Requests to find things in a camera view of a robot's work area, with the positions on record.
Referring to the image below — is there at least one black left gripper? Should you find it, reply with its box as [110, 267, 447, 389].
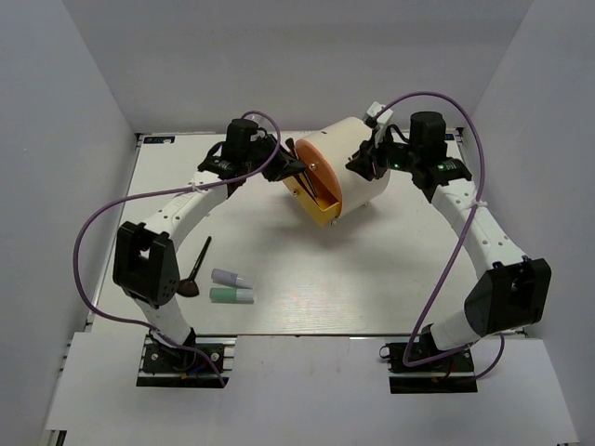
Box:
[243, 133, 306, 182]

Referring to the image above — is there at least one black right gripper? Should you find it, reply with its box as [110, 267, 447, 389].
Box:
[345, 127, 420, 182]

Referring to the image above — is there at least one yellow organizer drawer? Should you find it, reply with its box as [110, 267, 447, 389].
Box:
[283, 172, 342, 227]

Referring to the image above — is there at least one black makeup brush slim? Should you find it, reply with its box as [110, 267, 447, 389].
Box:
[285, 138, 318, 199]

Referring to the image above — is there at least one cream round drawer organizer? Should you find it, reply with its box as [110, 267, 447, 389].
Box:
[284, 117, 390, 227]

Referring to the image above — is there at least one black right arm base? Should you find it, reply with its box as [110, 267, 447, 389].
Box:
[378, 336, 478, 395]

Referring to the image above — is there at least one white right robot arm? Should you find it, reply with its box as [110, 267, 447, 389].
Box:
[346, 111, 551, 371]

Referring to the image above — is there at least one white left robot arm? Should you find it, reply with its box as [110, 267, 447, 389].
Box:
[112, 118, 306, 371]

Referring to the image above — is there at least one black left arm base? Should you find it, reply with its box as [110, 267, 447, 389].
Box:
[136, 335, 236, 388]

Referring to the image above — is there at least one black fan makeup brush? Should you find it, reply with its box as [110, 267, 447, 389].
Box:
[178, 236, 212, 298]

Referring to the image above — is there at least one lilac white cosmetic tube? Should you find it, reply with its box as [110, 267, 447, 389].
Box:
[211, 269, 254, 289]

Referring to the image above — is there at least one green white cosmetic tube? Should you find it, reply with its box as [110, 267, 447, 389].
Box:
[209, 288, 256, 305]

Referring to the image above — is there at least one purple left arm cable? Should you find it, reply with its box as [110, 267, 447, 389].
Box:
[73, 110, 283, 387]

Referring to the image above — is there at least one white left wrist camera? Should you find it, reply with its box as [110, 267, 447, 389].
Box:
[249, 114, 271, 134]

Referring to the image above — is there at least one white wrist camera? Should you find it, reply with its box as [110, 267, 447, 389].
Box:
[363, 101, 393, 147]
[249, 114, 271, 134]

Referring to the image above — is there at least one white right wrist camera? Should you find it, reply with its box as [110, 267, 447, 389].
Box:
[363, 101, 393, 147]

